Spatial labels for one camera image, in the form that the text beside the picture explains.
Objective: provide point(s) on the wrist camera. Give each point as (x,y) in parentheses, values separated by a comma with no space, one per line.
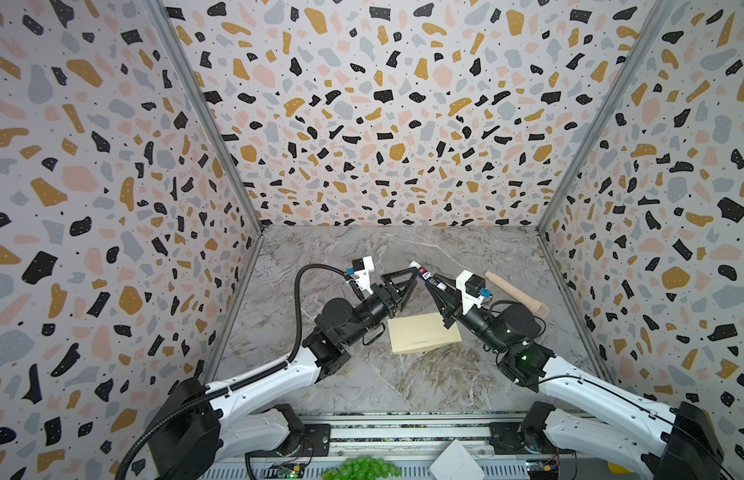
(363,273)
(474,292)

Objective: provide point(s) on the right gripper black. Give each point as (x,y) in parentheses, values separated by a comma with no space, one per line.
(452,305)

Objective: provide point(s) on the cream yellow envelope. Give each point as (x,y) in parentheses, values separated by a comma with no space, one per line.
(421,333)

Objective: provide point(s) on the small circuit board right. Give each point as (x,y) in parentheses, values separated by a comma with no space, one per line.
(542,470)

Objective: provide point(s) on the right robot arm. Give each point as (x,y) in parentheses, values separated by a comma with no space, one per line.
(647,437)

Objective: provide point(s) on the left aluminium corner post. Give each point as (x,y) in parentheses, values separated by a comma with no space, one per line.
(157,13)

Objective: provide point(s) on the right aluminium corner post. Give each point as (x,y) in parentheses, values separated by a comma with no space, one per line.
(657,16)

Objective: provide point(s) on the wooden stamp handle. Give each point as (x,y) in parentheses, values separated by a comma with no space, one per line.
(535,306)

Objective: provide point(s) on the small circuit board left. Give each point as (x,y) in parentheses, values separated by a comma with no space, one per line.
(286,471)

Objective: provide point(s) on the small circuit board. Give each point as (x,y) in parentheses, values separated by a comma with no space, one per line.
(286,471)
(542,470)

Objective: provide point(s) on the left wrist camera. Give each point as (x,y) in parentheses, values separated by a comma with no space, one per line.
(363,273)

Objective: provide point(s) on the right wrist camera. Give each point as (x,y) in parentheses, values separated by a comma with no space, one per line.
(474,292)

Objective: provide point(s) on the aluminium corner post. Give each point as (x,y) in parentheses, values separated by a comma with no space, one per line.
(657,16)
(157,13)

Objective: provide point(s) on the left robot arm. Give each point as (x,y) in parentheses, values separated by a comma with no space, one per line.
(200,424)

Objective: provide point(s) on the yellow cylinder object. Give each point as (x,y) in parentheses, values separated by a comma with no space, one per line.
(618,469)

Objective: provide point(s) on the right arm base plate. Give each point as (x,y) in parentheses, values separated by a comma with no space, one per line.
(516,441)

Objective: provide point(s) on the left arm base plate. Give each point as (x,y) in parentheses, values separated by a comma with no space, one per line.
(313,440)

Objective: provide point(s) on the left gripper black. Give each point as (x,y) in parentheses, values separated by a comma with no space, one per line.
(387,297)

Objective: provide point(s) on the green grape bunch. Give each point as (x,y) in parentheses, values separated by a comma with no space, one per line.
(363,468)

